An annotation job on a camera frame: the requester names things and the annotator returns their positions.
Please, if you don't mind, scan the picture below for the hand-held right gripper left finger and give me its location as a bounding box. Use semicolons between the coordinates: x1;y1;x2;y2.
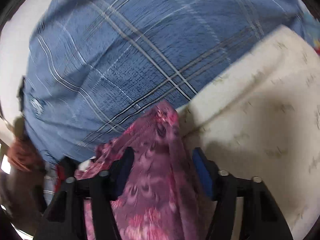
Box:
34;147;135;240

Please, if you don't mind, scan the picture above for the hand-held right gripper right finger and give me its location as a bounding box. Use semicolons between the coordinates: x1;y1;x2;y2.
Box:
192;147;294;240

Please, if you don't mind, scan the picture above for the purple floral shirt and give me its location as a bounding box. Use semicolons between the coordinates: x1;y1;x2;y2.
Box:
75;100;220;240

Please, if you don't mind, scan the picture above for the black and red garment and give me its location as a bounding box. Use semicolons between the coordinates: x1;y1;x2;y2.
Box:
56;156;78;188

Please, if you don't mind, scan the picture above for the cream leaf-print bed sheet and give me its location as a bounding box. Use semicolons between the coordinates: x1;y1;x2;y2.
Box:
175;25;320;240

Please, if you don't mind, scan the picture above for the orange cloth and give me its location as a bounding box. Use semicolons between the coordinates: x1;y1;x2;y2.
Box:
6;140;44;173

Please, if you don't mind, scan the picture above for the blue plaid quilt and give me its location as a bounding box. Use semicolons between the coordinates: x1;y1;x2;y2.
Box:
19;0;310;165

